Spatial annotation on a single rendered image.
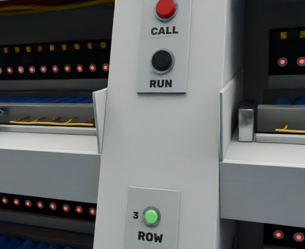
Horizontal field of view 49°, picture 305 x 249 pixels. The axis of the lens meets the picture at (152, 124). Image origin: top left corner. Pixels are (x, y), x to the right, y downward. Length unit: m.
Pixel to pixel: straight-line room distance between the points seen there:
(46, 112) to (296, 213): 0.27
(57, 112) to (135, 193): 0.16
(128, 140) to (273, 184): 0.11
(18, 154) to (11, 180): 0.03
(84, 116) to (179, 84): 0.14
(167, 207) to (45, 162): 0.12
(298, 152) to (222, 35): 0.10
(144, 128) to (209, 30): 0.09
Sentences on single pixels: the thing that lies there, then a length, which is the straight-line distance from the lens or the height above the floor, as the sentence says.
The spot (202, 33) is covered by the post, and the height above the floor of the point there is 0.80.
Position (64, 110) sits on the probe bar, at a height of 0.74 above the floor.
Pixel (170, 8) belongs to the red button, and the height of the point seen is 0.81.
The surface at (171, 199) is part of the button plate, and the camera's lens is 0.25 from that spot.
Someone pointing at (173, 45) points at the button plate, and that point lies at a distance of 0.27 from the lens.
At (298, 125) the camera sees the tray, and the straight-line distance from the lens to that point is 0.32.
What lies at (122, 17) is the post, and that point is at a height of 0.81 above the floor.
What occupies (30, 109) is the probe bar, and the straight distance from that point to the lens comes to 0.40.
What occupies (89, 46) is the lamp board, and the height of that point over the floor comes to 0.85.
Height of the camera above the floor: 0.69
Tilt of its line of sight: 7 degrees up
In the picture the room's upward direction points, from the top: 4 degrees clockwise
